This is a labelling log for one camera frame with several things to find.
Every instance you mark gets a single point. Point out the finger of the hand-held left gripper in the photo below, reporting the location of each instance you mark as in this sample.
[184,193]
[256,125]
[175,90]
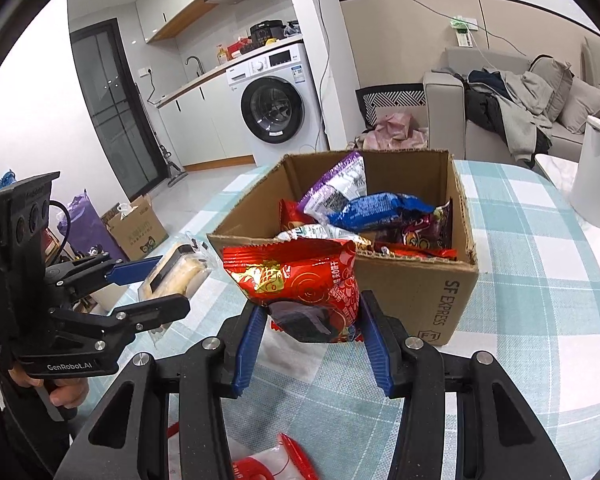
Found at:
[150,311]
[130,270]

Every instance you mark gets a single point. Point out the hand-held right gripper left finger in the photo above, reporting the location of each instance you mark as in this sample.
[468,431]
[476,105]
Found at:
[245,355]

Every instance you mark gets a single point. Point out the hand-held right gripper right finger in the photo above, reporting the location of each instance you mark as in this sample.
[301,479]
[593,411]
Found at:
[380,355]

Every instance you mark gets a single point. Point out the clear cracker packet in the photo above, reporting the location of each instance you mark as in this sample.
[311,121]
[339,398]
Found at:
[180,270]

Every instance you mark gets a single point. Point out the brown cardboard box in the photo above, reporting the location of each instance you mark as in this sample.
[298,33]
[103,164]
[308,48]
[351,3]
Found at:
[420,300]

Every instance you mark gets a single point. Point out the red packet with dark window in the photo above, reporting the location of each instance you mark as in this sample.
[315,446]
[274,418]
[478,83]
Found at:
[300,280]

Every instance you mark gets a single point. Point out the white printed snack packet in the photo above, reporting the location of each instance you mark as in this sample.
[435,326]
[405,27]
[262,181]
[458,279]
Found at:
[310,232]

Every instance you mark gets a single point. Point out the blue snack packet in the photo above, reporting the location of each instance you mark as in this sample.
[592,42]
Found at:
[375,210]

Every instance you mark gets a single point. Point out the large purple snack packet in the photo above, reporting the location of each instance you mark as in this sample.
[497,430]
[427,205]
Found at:
[340,180]

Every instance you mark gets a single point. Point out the person's left hand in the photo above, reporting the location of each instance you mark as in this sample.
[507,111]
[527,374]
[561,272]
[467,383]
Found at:
[70,392]

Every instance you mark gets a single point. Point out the printed floor cardboard box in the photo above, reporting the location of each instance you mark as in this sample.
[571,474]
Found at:
[140,232]

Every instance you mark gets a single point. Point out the purple bag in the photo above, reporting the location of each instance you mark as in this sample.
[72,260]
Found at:
[87,225]

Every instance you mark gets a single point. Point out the stick vacuum cleaner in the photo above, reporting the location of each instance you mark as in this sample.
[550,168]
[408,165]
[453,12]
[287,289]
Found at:
[172,165]

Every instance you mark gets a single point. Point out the white and red snack packet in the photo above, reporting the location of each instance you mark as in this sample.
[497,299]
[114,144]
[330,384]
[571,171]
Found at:
[270,467]

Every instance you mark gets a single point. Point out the small dark purple snack packet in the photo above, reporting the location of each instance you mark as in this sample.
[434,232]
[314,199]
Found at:
[430,230]

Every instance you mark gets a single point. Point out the red chip packet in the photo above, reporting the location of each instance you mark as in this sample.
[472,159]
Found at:
[290,215]

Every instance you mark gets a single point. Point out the white kitchen counter cabinets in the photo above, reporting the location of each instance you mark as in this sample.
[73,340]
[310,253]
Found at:
[200,125]

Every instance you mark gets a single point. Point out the dark glass door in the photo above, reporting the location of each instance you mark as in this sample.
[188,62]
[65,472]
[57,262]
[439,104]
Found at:
[110,110]

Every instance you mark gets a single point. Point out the checked teal tablecloth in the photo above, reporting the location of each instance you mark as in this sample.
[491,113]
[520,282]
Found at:
[520,260]

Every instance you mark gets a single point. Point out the white washing machine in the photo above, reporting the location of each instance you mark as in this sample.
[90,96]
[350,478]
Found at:
[275,110]

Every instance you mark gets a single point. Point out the kitchen faucet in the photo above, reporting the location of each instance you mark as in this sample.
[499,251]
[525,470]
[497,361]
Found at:
[196,62]

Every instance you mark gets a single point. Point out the pink cloth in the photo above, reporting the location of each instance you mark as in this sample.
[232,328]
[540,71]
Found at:
[395,132]

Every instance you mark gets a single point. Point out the yellow soap bottle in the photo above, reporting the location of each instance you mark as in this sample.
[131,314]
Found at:
[222,55]

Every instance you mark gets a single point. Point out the red box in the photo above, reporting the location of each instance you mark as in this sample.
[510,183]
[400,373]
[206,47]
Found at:
[237,49]

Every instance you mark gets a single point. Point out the grey sofa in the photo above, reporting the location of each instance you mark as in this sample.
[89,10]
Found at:
[442,110]

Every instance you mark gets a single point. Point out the white marble coffee table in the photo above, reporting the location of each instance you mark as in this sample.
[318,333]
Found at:
[555,167]

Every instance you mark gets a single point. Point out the black white patterned cushion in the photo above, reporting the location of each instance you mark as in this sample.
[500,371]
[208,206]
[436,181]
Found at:
[390,95]

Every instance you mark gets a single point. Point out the dark jacket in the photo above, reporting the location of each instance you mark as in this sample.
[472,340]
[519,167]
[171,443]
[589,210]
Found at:
[482,105]

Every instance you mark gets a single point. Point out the black pressure cooker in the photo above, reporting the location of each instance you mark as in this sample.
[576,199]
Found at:
[266,32]

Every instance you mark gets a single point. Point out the grey hoodie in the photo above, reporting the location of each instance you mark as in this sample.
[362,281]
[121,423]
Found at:
[522,115]

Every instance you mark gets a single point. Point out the white trash can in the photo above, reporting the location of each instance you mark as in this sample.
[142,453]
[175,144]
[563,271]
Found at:
[597,170]

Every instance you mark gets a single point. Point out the grey pillow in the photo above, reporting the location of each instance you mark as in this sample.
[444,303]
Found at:
[552,80]
[587,102]

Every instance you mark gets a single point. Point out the white wall controller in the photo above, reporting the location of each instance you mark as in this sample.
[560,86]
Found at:
[464,39]

